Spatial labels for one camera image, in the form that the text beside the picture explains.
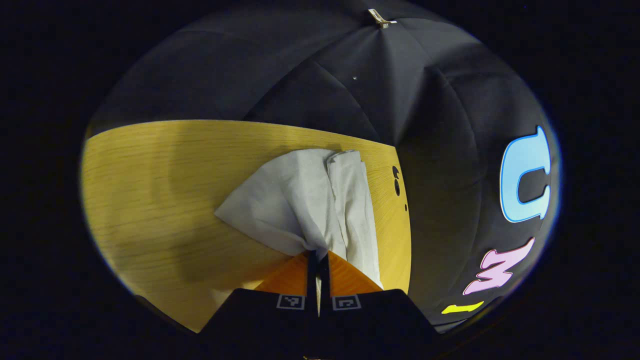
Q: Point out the white jeans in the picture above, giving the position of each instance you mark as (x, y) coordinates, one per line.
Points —
(290, 200)

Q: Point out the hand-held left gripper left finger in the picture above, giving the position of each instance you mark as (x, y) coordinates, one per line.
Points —
(312, 280)

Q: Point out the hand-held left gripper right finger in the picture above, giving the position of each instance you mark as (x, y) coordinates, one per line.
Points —
(325, 280)

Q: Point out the row of small backdrop clamps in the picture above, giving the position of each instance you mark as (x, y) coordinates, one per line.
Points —
(380, 18)

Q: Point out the black backdrop cloth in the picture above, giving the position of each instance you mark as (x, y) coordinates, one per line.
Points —
(440, 200)

